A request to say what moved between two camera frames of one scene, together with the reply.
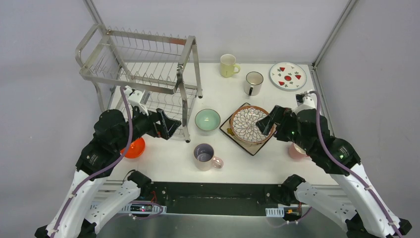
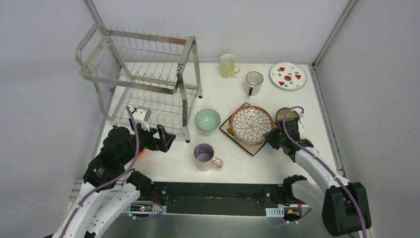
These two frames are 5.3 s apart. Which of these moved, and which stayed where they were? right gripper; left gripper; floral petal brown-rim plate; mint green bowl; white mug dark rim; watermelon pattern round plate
Moved: left gripper; right gripper
Stayed: white mug dark rim; mint green bowl; watermelon pattern round plate; floral petal brown-rim plate
